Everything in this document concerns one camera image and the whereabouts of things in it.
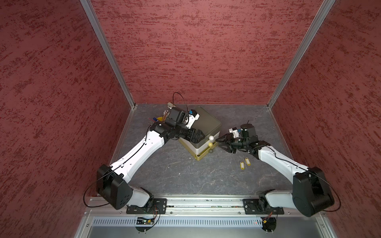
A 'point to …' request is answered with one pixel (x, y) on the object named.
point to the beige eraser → (169, 104)
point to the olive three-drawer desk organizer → (210, 127)
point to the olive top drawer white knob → (211, 138)
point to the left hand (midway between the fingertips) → (196, 137)
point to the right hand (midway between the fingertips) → (216, 145)
